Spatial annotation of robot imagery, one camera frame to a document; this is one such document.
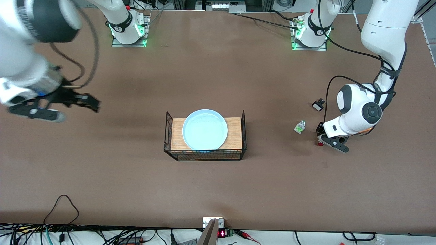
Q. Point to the black switch with white face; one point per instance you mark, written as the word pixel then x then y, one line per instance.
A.
pixel 317 105

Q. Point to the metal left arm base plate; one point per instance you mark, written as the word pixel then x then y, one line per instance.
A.
pixel 308 48

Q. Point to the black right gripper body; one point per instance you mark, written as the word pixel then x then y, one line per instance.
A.
pixel 65 95

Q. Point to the red digit display module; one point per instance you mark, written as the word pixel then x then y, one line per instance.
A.
pixel 223 233

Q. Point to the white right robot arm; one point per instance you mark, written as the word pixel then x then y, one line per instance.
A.
pixel 20 68

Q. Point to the aluminium frame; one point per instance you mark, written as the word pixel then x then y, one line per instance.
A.
pixel 223 4

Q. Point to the green and white button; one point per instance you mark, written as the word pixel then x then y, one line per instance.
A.
pixel 299 127

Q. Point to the aluminium rail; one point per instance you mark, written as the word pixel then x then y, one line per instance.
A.
pixel 427 37

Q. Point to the red clip lead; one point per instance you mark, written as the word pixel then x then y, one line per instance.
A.
pixel 245 234

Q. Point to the light blue round plate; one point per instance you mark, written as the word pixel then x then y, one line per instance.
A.
pixel 204 129

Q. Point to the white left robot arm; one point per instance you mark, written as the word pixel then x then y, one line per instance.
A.
pixel 361 109

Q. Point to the grey metal bracket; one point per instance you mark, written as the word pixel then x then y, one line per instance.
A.
pixel 209 233

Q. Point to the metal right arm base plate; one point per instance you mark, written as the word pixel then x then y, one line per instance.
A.
pixel 117 43

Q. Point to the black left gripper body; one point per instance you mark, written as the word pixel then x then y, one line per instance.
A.
pixel 320 128

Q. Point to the wooden board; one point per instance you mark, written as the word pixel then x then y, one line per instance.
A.
pixel 176 134

